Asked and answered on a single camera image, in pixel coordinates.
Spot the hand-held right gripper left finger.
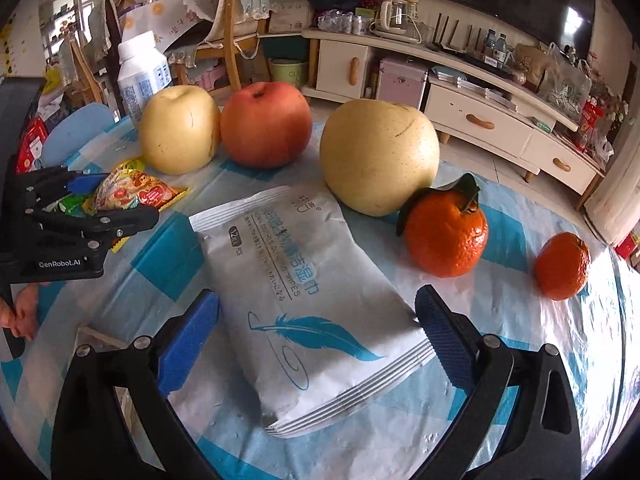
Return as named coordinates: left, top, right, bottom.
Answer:
left=50, top=290, right=221, bottom=480

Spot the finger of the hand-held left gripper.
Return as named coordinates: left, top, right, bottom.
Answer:
left=30, top=205, right=160, bottom=253
left=22, top=166, right=106, bottom=211

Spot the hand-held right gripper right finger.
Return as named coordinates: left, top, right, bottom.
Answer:
left=410, top=285, right=583, bottom=480

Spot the yellow snack wrapper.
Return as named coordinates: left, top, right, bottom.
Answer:
left=82, top=159, right=190, bottom=253

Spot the white wet wipes pack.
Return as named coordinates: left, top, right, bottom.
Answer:
left=189, top=186, right=435, bottom=440

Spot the person's left hand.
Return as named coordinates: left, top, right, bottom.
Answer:
left=0, top=284, right=42, bottom=340

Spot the green snack wrapper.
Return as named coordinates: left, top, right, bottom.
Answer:
left=52, top=194, right=98, bottom=217

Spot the blue round stool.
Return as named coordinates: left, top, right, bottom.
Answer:
left=41, top=102, right=117, bottom=168

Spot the blue white checked tablecloth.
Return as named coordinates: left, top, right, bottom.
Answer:
left=0, top=105, right=636, bottom=480

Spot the red box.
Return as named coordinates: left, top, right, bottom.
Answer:
left=17, top=117, right=49, bottom=173

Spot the tangerine with green leaf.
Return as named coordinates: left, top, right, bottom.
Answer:
left=396, top=173, right=489, bottom=278

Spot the small yellow pear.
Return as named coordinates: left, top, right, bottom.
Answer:
left=138, top=85, right=221, bottom=176

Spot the white plastic bottle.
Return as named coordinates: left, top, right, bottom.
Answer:
left=116, top=31, right=173, bottom=128

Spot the small tangerine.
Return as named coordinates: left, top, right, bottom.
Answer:
left=534, top=231, right=592, bottom=301

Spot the red apple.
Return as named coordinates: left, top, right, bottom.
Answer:
left=220, top=81, right=313, bottom=169

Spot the orange printed cloth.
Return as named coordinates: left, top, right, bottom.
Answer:
left=120, top=0, right=221, bottom=48

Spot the large yellow pear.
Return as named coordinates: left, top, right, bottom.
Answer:
left=320, top=100, right=441, bottom=217

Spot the green bucket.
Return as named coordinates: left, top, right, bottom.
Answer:
left=267, top=57, right=310, bottom=93

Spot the wooden chair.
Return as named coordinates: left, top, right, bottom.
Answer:
left=165, top=0, right=266, bottom=93

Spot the cream television cabinet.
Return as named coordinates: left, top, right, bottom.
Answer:
left=302, top=27, right=608, bottom=211

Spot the pink storage box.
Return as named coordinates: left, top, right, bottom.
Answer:
left=376, top=56, right=431, bottom=111

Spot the clear plastic bag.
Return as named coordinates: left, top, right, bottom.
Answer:
left=537, top=42, right=593, bottom=121

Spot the pack of small bottles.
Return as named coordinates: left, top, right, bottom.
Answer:
left=317, top=10, right=373, bottom=36

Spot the glass electric kettle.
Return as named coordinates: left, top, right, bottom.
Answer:
left=370, top=0, right=423, bottom=43

